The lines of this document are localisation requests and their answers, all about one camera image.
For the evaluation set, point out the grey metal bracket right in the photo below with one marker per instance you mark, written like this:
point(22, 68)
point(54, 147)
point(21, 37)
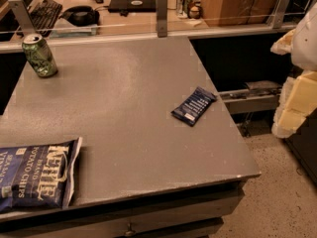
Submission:
point(277, 16)

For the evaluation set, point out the small round brown object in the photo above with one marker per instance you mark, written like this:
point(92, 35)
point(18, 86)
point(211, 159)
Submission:
point(195, 12)

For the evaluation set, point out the silver can on desk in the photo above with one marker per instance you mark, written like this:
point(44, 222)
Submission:
point(182, 8)

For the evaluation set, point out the grey metal bracket left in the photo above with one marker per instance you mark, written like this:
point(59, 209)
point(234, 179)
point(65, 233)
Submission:
point(21, 13)

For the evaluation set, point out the black laptop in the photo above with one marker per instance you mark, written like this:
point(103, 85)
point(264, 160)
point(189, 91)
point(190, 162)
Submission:
point(132, 6)

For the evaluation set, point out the black keyboard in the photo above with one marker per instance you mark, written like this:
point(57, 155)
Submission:
point(44, 15)

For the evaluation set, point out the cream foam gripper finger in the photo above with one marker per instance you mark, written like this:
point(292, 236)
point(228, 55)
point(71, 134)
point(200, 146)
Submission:
point(283, 45)
point(298, 99)

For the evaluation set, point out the brown cardboard box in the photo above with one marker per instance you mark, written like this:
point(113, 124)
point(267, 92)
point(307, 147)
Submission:
point(236, 12)

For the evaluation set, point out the grey desk drawer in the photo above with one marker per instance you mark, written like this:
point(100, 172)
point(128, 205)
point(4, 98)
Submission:
point(193, 216)

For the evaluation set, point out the black headphones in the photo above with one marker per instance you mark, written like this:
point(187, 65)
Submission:
point(81, 16)

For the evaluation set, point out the blue rxbar blueberry bar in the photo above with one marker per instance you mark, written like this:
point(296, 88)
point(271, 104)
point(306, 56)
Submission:
point(194, 106)

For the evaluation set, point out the blue kettle chips bag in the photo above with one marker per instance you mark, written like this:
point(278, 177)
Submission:
point(38, 176)

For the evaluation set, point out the grey metal bracket middle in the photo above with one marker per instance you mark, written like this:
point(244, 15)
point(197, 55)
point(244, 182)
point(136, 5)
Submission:
point(161, 6)

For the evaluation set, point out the green soda can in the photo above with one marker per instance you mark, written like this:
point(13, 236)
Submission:
point(39, 55)

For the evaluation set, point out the grey metal bracket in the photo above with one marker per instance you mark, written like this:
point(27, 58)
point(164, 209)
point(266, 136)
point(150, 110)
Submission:
point(21, 13)
point(277, 16)
point(161, 6)

